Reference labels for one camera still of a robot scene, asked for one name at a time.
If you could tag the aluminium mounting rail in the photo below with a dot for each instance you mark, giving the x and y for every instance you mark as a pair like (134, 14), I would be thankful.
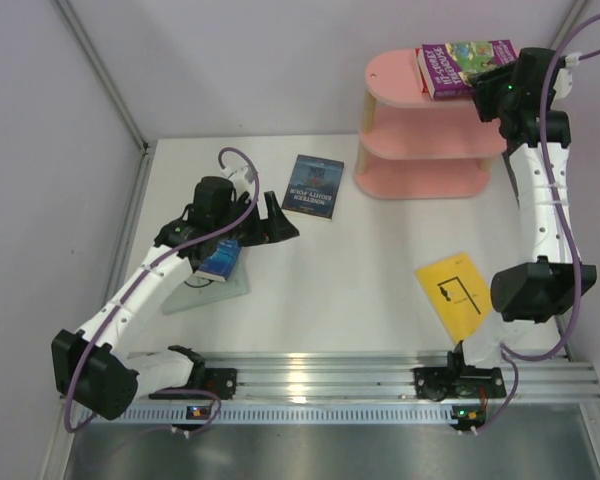
(388, 377)

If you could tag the pink three-tier shelf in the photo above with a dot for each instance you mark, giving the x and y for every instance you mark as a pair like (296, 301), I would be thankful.
(414, 147)

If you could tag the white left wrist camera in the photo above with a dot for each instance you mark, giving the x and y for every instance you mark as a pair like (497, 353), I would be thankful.
(242, 175)

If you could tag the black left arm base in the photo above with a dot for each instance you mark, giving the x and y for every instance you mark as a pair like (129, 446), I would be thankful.
(220, 381)

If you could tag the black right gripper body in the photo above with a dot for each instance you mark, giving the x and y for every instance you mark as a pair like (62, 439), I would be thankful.
(493, 94)

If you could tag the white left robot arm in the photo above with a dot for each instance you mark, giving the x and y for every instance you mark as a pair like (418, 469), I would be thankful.
(94, 365)

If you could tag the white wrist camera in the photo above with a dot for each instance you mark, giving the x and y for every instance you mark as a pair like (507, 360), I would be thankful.
(242, 175)
(564, 80)

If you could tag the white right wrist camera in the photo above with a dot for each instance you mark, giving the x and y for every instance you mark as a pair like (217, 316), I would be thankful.
(564, 80)

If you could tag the dark blue Nineteen Eighty-Four book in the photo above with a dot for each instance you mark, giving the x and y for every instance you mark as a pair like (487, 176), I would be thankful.
(313, 187)

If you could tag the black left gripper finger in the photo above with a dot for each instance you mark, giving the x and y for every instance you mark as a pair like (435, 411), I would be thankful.
(288, 232)
(273, 223)

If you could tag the purple 117-Storey Treehouse book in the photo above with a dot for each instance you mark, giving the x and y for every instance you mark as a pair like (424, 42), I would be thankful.
(451, 65)

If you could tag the grey-green flat file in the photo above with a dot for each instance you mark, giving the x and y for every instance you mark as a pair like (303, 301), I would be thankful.
(197, 292)

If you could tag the perforated grey cable duct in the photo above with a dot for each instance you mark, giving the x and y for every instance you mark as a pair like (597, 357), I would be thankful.
(253, 414)

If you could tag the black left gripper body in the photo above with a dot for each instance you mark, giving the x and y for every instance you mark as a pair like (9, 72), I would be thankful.
(249, 233)

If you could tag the blue Jane Eyre book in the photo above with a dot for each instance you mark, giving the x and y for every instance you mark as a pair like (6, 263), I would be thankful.
(219, 266)

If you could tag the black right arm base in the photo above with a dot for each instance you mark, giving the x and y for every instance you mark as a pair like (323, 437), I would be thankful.
(458, 380)

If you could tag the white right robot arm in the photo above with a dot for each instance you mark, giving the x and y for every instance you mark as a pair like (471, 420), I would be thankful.
(551, 279)

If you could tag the yellow hangman book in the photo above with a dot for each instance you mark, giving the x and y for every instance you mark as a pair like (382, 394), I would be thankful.
(458, 294)

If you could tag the red 13-Storey Treehouse book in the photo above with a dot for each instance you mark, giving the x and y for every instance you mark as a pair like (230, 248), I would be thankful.
(422, 68)

